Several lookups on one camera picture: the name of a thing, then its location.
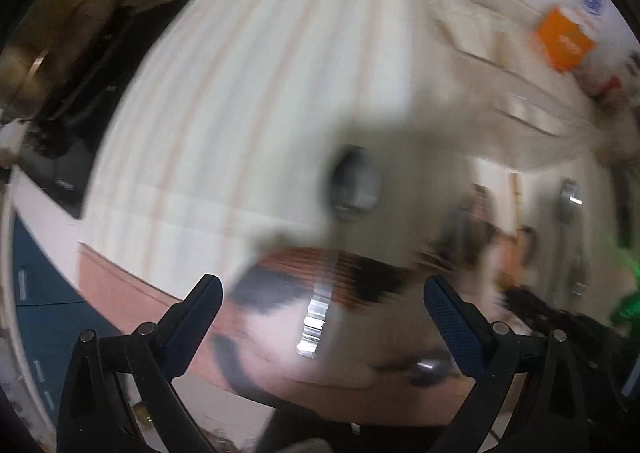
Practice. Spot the pink mat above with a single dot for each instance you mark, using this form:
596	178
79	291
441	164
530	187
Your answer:
270	358

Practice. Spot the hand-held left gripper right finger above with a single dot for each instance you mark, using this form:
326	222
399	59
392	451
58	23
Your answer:
452	320

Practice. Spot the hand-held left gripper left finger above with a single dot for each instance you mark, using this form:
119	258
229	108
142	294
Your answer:
192	318

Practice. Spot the green object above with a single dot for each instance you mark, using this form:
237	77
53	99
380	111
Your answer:
629	298

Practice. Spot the black stovetop panel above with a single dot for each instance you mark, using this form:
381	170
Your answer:
85	98

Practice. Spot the metal spoon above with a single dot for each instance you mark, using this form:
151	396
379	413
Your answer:
430	372

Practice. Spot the white striped cloth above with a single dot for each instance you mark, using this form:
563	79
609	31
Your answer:
235	108

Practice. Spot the orange box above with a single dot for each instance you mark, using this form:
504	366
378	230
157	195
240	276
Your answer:
564	39

